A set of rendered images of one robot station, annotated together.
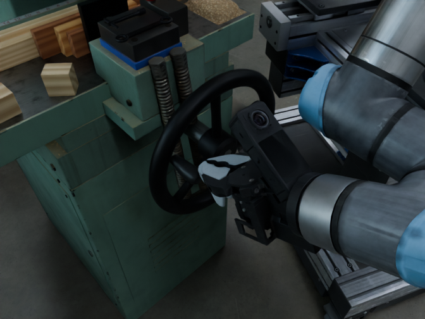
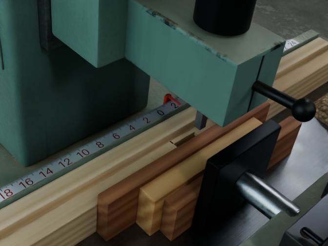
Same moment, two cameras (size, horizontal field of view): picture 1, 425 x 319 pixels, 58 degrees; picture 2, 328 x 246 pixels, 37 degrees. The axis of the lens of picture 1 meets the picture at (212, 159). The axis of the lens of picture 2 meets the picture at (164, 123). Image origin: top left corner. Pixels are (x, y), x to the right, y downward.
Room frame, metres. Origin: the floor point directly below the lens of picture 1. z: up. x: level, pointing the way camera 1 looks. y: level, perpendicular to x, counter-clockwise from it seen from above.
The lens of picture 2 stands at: (0.34, 0.30, 1.29)
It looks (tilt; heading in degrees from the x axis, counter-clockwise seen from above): 41 degrees down; 354
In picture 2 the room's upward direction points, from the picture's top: 8 degrees clockwise
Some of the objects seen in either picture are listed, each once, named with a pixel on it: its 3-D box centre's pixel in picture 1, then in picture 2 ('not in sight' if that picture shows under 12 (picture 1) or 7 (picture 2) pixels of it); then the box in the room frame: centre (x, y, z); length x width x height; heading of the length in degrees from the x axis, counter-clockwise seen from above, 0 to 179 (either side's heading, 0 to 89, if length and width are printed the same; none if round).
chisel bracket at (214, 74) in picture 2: not in sight; (198, 54); (0.74, 0.23, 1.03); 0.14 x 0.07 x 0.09; 43
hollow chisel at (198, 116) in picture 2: not in sight; (203, 108); (0.72, 0.22, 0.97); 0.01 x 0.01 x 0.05; 43
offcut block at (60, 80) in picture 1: (60, 80); not in sight; (0.52, 0.25, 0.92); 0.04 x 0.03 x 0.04; 94
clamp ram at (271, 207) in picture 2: (116, 27); (260, 194); (0.63, 0.17, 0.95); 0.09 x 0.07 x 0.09; 133
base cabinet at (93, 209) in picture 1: (118, 172); not in sight; (0.81, 0.31, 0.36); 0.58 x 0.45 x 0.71; 43
